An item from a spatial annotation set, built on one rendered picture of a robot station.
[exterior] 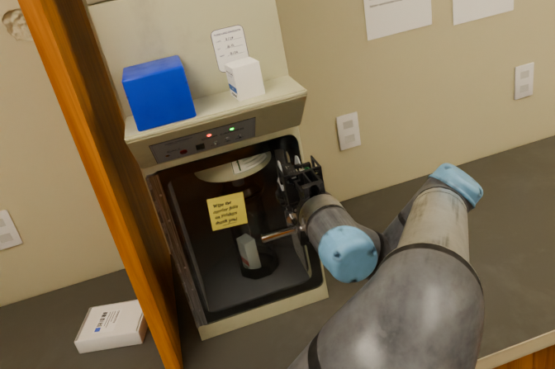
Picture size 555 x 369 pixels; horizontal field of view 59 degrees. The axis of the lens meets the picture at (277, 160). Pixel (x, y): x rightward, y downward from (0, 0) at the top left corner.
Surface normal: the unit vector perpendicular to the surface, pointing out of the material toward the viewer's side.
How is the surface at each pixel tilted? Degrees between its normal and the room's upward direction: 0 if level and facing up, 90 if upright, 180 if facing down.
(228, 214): 90
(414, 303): 19
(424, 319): 32
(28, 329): 0
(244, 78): 90
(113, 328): 0
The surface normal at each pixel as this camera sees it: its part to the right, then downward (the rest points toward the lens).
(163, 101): 0.26, 0.38
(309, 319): -0.18, -0.88
